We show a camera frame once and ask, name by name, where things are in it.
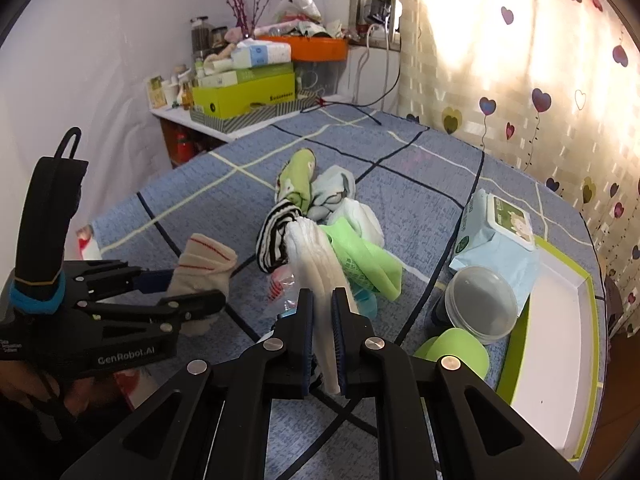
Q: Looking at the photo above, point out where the clear round lidded jar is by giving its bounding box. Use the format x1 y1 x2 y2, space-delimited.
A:
430 266 518 344

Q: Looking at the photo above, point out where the green rabbit sock roll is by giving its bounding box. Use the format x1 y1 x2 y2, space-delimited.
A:
276 148 316 214

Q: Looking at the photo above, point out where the light blue wet wipes pack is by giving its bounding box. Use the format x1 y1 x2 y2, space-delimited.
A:
449 188 539 314

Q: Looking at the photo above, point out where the blue plaid bed sheet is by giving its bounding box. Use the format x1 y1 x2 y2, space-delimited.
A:
91 105 604 405

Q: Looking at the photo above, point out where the white side table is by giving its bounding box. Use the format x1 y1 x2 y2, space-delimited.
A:
150 91 352 143

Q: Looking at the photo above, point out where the black white striped sock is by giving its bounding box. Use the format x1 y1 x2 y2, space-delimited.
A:
255 198 302 274

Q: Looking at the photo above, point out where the beige red-striped sock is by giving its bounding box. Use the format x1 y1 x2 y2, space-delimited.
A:
166 233 238 304

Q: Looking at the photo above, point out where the white sock bundle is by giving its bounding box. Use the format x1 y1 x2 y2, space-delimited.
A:
326 197 385 248

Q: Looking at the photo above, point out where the small clear plastic bag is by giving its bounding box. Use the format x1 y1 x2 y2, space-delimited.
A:
262 264 299 318

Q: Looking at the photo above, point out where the yellow-green cardboard box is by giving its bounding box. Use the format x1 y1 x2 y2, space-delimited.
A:
193 72 296 119

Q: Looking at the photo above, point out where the heart pattern curtain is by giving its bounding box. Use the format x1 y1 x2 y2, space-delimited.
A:
398 0 639 336

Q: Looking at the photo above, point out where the striped shallow tray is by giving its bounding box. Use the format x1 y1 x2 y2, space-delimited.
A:
189 94 320 133

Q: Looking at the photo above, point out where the green edged white box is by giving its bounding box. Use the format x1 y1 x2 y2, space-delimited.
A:
497 237 600 464

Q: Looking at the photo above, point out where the white blue tissue pack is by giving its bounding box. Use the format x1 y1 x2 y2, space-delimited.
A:
231 39 291 70

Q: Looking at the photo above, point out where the bright green sock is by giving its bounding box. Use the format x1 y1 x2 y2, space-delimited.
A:
320 218 404 301

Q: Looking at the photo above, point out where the black cable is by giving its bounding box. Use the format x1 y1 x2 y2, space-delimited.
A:
299 19 404 126

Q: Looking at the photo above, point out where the white knitted sock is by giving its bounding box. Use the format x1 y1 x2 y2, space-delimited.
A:
284 217 358 394

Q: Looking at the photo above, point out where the orange plastic basin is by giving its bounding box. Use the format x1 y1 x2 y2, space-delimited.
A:
258 36 348 62

